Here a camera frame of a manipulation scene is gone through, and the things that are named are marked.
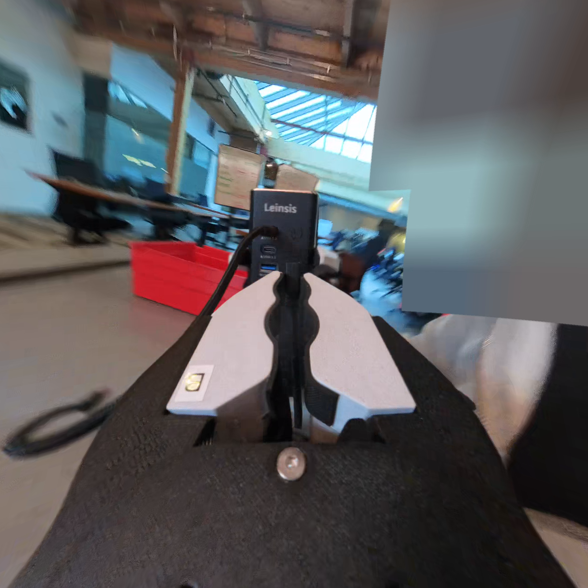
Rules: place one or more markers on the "red plastic bin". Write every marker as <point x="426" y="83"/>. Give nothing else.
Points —
<point x="174" y="275"/>

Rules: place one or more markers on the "long wooden table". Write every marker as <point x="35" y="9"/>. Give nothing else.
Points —
<point x="115" y="195"/>

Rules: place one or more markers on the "wooden pillar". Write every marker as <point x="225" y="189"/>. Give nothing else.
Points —
<point x="180" y="133"/>

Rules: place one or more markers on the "whiteboard with writing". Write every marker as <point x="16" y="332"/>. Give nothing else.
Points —
<point x="236" y="177"/>

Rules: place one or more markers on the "black usb hub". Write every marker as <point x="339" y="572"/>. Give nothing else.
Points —
<point x="294" y="216"/>

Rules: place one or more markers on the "black monitor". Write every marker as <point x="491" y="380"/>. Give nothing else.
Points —
<point x="73" y="166"/>

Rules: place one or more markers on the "skylight window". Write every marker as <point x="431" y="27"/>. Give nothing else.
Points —
<point x="330" y="124"/>

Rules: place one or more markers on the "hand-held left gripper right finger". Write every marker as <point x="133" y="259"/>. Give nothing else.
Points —
<point x="358" y="353"/>

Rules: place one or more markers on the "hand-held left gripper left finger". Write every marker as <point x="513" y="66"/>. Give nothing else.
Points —
<point x="234" y="349"/>

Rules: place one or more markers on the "dark wall picture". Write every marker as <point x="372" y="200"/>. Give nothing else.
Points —
<point x="13" y="99"/>

